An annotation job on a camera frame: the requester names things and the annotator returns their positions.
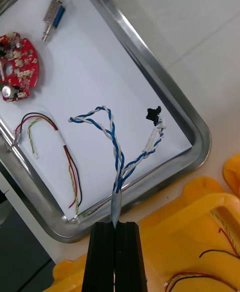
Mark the white paper sheet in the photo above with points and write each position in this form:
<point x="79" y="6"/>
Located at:
<point x="87" y="72"/>

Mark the round red circuit board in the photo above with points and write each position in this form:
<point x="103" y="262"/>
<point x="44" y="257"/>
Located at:
<point x="21" y="67"/>

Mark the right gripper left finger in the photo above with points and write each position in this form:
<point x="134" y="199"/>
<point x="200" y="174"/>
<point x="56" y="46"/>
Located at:
<point x="102" y="259"/>

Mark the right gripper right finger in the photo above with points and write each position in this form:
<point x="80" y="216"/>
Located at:
<point x="130" y="259"/>

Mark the steel tray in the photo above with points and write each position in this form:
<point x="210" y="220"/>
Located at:
<point x="157" y="72"/>

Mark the yellow-orange plastic bin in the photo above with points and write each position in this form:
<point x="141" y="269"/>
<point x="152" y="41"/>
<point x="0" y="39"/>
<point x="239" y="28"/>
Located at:
<point x="233" y="172"/>
<point x="187" y="222"/>

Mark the metal solenoid with blue label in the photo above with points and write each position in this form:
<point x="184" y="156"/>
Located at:
<point x="52" y="12"/>

